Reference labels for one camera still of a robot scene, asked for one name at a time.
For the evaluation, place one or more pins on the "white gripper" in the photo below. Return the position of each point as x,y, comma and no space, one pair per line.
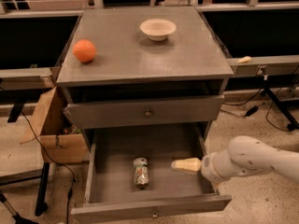
207,167

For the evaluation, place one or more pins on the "crushed green 7up can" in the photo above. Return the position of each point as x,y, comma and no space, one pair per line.
141,176

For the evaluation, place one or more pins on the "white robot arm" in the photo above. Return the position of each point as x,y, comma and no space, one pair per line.
244,156

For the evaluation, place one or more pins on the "grey upper drawer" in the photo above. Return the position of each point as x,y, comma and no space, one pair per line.
110,114

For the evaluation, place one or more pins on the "open grey middle drawer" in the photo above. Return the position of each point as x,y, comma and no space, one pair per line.
111,194

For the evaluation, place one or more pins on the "grey wooden drawer cabinet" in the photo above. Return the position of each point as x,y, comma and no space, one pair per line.
130,66

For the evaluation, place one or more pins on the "black table leg right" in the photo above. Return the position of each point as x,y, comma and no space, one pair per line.
293,123

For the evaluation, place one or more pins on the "black table leg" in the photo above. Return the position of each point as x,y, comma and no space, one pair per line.
41,205
293,123

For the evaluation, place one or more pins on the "small cream foam piece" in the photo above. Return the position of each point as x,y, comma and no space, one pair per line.
244,59

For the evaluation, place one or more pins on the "brown cardboard box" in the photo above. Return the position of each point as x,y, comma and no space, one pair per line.
49,125

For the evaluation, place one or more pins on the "white paper bowl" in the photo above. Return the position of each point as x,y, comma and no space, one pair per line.
157,29

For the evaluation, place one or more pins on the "orange fruit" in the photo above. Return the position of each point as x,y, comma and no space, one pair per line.
84,50

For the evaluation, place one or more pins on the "black table leg left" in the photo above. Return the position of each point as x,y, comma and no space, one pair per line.
41,205

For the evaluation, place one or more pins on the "black tripod leg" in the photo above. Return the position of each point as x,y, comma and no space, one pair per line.
16,216

